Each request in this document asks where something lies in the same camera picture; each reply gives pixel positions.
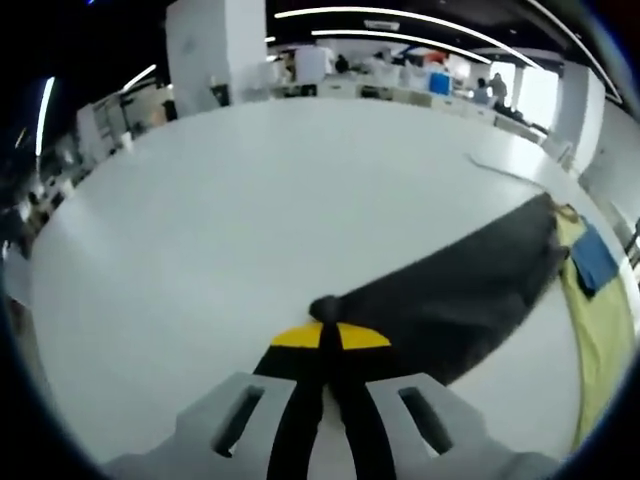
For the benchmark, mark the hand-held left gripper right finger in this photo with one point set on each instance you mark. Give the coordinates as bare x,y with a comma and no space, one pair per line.
430,425

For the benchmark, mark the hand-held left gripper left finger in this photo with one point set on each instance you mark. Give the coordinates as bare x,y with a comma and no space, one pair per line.
235,425

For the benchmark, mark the yellow blue black garment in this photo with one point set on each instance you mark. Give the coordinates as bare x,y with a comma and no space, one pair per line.
450,300

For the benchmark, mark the black office chair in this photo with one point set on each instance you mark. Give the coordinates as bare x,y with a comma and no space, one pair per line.
221,95

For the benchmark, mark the blue storage bin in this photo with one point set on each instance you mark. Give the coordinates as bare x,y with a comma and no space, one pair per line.
440,82

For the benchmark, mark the long ceiling light strip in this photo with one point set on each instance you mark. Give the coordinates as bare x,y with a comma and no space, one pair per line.
410,17
400,39

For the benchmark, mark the ceiling air vent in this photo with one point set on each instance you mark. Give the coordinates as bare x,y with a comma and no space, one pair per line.
381,24

